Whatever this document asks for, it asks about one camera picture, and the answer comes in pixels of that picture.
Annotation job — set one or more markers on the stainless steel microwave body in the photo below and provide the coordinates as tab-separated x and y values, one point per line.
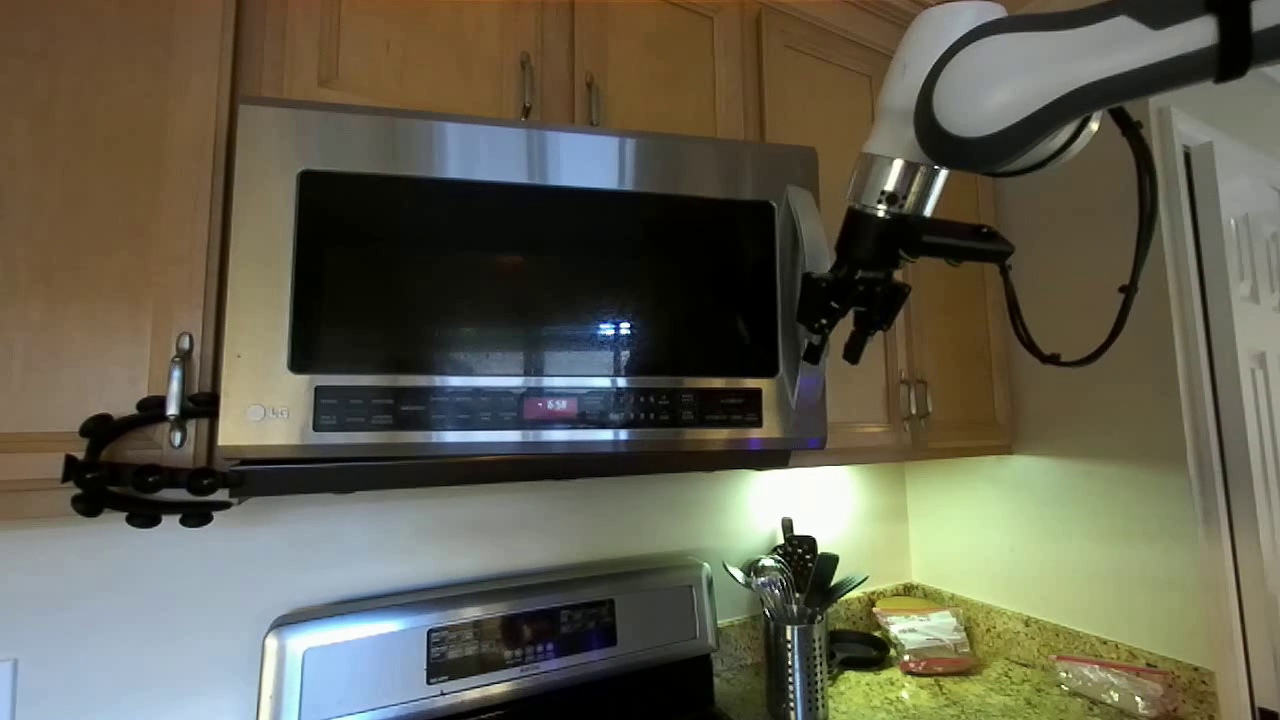
507	471

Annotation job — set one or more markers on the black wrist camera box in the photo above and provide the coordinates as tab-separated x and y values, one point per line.
966	240

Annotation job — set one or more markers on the metal utensil holder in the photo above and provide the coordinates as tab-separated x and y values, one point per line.
799	674

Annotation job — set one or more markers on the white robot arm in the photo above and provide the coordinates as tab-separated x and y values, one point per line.
1042	82

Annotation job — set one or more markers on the tall wooden cabinet door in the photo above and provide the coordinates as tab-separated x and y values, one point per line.
966	344
92	203
812	82

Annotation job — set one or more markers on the white panel door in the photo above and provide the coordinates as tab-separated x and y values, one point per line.
1244	402

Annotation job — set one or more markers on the silver kitchen utensil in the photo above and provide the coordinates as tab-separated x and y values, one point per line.
749	582

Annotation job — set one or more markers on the black kitchen utensil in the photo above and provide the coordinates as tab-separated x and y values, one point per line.
794	554

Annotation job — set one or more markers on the black round object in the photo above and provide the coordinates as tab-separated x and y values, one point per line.
856	649

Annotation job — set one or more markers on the stainless steel stove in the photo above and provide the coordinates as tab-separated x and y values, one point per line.
386	642

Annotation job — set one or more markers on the plastic bag with brown food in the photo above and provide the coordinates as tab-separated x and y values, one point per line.
924	639

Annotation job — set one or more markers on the clear plastic bag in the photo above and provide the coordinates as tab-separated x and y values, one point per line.
1116	685

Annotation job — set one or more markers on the small wooden cabinet door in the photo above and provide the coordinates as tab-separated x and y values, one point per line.
660	61
386	52

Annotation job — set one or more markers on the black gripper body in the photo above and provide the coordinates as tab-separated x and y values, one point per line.
876	245

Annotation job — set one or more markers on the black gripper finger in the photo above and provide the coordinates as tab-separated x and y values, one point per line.
876	316
821	315

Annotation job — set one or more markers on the black flexible tripod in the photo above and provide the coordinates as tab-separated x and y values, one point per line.
133	485

